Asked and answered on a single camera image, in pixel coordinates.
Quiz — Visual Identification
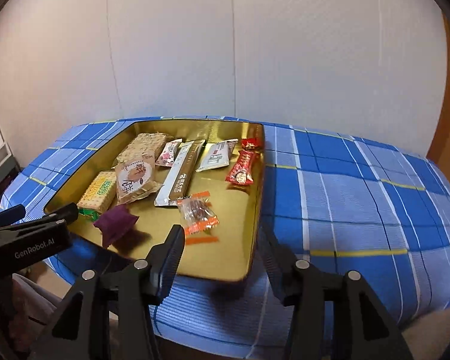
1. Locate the large red candy packet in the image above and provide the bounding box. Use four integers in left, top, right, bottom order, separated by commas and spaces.
226, 149, 256, 187

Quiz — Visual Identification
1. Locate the clear noodle cake packet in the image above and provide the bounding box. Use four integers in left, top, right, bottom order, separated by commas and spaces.
116, 132, 173, 166

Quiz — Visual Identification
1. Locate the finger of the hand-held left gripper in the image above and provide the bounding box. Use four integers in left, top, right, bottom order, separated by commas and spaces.
7, 202, 79, 230
0, 204, 26, 228

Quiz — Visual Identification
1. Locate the clear orange-edged snack packet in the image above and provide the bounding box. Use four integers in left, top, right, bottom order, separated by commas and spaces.
177, 191, 220, 244

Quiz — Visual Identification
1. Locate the green yellow cracker packet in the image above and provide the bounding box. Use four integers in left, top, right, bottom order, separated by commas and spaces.
77, 171, 118, 220

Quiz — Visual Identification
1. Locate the pink white snack packet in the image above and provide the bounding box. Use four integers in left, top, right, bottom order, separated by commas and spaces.
155, 139, 183, 167

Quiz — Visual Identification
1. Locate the white shelf unit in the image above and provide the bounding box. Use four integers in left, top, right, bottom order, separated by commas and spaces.
0, 118, 23, 196

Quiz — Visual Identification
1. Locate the long gold white bar packet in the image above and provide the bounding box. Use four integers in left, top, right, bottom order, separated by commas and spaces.
154, 139, 207, 208

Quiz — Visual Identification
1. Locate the brown round pastry packet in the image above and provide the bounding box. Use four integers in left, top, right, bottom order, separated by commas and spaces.
114, 157, 164, 205

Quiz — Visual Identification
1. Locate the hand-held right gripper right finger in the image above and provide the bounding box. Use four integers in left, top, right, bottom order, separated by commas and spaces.
260, 232, 413, 360

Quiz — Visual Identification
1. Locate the blue plaid tablecloth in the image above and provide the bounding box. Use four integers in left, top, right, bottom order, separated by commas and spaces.
2, 115, 450, 349

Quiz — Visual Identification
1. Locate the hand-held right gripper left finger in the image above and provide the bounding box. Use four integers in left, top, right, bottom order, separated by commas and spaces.
30, 225, 184, 360

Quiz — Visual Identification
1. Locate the beige cloth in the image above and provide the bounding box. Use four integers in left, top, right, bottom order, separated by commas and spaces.
399, 305, 450, 360

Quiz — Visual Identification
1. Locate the gold metal tin box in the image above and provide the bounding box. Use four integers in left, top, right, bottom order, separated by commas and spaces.
44, 118, 266, 283

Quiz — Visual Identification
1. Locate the purple snack packet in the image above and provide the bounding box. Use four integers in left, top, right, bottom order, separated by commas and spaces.
94, 205, 139, 248

